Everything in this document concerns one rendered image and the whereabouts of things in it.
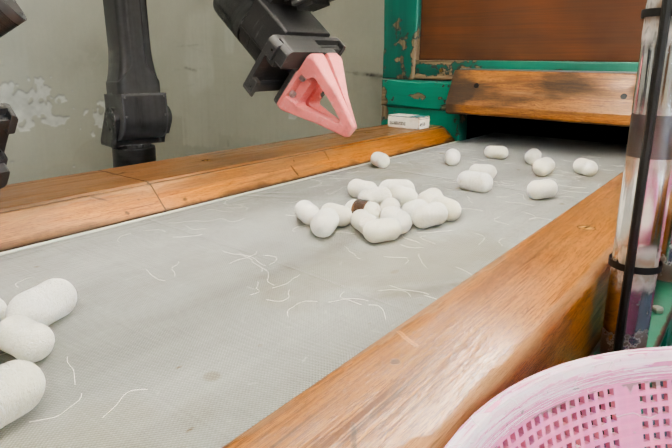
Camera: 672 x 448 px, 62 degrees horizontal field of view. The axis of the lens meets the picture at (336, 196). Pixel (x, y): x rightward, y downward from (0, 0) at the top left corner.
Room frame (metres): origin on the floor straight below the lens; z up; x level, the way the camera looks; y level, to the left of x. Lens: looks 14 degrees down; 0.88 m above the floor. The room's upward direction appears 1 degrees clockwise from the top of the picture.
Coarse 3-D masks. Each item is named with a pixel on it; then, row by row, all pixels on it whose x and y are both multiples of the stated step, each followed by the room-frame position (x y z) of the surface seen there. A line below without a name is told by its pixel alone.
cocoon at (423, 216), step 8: (416, 208) 0.44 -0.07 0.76; (424, 208) 0.44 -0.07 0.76; (432, 208) 0.44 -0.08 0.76; (440, 208) 0.45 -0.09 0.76; (416, 216) 0.44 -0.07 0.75; (424, 216) 0.44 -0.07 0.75; (432, 216) 0.44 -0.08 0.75; (440, 216) 0.45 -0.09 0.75; (416, 224) 0.44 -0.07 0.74; (424, 224) 0.44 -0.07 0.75; (432, 224) 0.44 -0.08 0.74
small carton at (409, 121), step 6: (396, 114) 0.95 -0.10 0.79; (402, 114) 0.95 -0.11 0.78; (408, 114) 0.95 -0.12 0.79; (390, 120) 0.94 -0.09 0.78; (396, 120) 0.93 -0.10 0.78; (402, 120) 0.92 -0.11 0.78; (408, 120) 0.91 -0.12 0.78; (414, 120) 0.91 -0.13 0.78; (420, 120) 0.91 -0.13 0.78; (426, 120) 0.92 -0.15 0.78; (390, 126) 0.94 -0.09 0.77; (396, 126) 0.93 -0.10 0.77; (402, 126) 0.92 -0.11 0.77; (408, 126) 0.91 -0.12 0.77; (414, 126) 0.91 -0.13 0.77; (420, 126) 0.91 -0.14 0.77; (426, 126) 0.92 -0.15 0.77
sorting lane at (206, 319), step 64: (256, 192) 0.57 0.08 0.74; (320, 192) 0.57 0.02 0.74; (448, 192) 0.58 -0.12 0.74; (512, 192) 0.58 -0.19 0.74; (576, 192) 0.58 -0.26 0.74; (0, 256) 0.37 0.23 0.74; (64, 256) 0.37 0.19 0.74; (128, 256) 0.37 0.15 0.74; (192, 256) 0.37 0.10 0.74; (256, 256) 0.38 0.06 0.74; (320, 256) 0.38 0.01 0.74; (384, 256) 0.38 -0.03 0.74; (448, 256) 0.38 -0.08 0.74; (64, 320) 0.27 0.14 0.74; (128, 320) 0.27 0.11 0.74; (192, 320) 0.28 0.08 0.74; (256, 320) 0.28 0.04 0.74; (320, 320) 0.28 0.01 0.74; (384, 320) 0.28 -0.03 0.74; (64, 384) 0.21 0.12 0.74; (128, 384) 0.21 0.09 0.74; (192, 384) 0.22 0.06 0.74; (256, 384) 0.22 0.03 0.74
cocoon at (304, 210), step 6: (300, 204) 0.46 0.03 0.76; (306, 204) 0.45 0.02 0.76; (312, 204) 0.45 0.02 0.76; (294, 210) 0.46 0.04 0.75; (300, 210) 0.45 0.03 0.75; (306, 210) 0.45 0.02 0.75; (312, 210) 0.45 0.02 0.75; (318, 210) 0.45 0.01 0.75; (300, 216) 0.45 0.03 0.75; (306, 216) 0.45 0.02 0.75; (312, 216) 0.45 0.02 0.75; (306, 222) 0.45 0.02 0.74
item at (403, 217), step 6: (384, 210) 0.44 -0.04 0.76; (390, 210) 0.44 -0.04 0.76; (396, 210) 0.43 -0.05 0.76; (402, 210) 0.43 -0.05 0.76; (384, 216) 0.44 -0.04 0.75; (390, 216) 0.43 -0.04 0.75; (396, 216) 0.43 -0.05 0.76; (402, 216) 0.42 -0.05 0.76; (408, 216) 0.43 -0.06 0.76; (402, 222) 0.42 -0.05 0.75; (408, 222) 0.42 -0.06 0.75; (402, 228) 0.42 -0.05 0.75; (408, 228) 0.42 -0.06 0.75
